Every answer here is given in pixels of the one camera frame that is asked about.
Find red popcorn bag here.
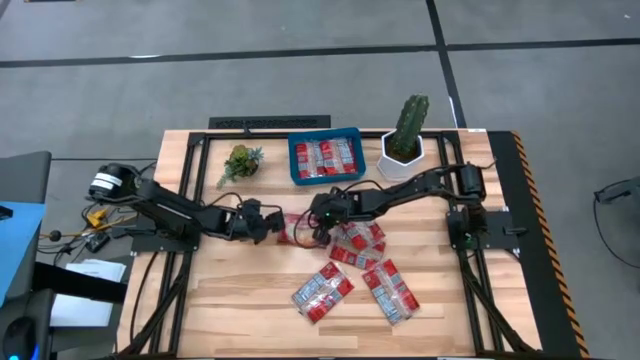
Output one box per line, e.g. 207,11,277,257
294,141,329,180
332,220,387,251
291,260,355,325
328,242,386,271
319,138,359,176
361,258,421,327
277,213,321,249

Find black floor grille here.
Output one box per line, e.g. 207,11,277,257
208,114,332,130

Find white papers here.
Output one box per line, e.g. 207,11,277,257
49,258,127,329

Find blue panel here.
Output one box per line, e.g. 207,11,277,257
0,201,47,307

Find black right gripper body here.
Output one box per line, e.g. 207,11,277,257
309,192,356,226

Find tall green cactus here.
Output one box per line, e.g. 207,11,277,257
389,94,430,160

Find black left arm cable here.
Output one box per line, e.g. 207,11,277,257
205,191,251,207

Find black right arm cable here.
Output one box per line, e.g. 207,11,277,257
329,178,399,197

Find black stand with cable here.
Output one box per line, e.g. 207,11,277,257
592,175,640,271

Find white hexagonal plant pot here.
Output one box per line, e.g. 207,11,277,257
375,129,426,182

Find small green succulent plant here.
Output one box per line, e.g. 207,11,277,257
216,144,265,190

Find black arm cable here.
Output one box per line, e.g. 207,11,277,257
205,191,251,207
329,178,399,197

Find black aluminium table frame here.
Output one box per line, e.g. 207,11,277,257
119,130,540,359

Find blue plastic basket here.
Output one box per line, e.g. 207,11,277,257
287,126,367,187

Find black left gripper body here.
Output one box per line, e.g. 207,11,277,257
227,198,274,246

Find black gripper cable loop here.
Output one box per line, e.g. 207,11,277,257
293,212,324,250

